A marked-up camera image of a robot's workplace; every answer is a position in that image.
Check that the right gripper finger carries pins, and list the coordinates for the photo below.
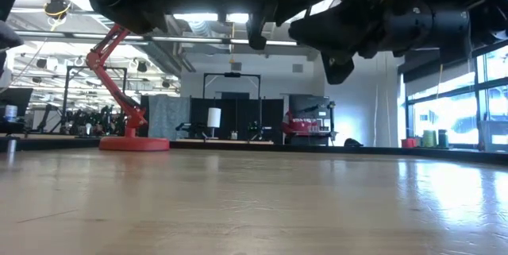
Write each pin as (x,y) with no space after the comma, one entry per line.
(325,42)
(329,24)

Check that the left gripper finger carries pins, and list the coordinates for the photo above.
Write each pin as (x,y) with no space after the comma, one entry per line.
(289,8)

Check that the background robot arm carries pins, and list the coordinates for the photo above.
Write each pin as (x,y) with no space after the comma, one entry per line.
(102,120)
(45,118)

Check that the ceiling light bar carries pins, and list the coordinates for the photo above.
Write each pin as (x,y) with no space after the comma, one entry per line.
(190,39)

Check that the red tool cart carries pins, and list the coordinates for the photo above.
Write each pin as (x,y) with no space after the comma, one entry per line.
(301,126)

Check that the window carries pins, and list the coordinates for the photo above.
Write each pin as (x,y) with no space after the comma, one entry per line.
(448,116)

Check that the black dome object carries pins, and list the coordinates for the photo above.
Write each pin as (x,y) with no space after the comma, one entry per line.
(352,143)

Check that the black curtain panel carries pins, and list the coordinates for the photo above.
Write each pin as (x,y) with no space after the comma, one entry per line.
(242,118)

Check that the green spool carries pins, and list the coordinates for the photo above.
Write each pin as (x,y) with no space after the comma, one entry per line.
(429,139)

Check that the teal spool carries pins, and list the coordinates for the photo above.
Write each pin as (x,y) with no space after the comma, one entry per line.
(443,139)

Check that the red box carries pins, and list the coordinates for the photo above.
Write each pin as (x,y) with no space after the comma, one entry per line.
(408,143)

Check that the white cylinder lamp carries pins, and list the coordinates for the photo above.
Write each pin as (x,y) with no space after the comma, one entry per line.
(214,118)

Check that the grey fabric panel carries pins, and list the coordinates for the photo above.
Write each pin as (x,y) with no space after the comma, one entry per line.
(168,116)

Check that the red desk lamp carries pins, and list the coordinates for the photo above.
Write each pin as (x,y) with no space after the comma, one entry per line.
(133,144)

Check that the black monitor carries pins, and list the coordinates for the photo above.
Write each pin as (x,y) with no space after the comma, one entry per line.
(18,98)

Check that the white cup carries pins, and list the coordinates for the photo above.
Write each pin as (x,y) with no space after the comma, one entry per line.
(11,111)

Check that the grey wall speaker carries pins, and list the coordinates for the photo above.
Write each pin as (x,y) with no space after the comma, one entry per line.
(297,68)
(236,66)

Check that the black gantry frame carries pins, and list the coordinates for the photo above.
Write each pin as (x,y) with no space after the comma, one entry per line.
(232,74)

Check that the black aluminium table frame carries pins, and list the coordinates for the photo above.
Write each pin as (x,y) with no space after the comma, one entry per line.
(357,149)

